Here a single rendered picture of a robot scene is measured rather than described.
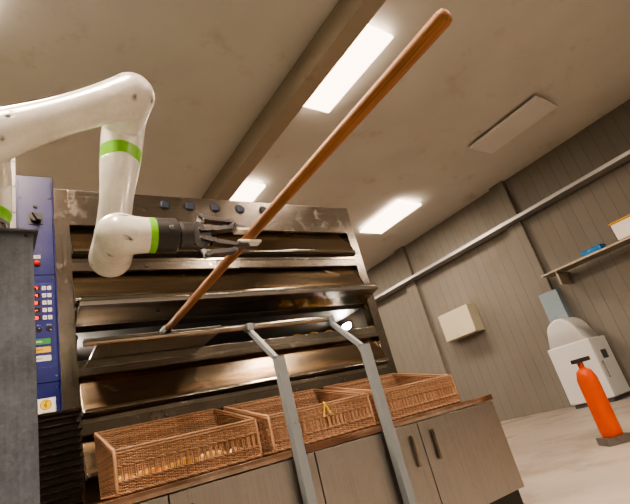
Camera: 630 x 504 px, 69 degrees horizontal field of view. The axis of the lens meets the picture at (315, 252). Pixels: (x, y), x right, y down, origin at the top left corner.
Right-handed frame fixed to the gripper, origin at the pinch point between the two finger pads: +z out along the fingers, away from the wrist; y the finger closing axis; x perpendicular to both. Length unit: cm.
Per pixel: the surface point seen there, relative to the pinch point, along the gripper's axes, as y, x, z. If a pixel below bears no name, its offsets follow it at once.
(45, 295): -33, -123, -44
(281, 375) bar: 30, -68, 37
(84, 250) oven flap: -55, -122, -27
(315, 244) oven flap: -63, -129, 117
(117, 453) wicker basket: 45, -78, -27
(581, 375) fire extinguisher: 63, -111, 323
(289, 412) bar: 45, -68, 37
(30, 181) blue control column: -95, -123, -49
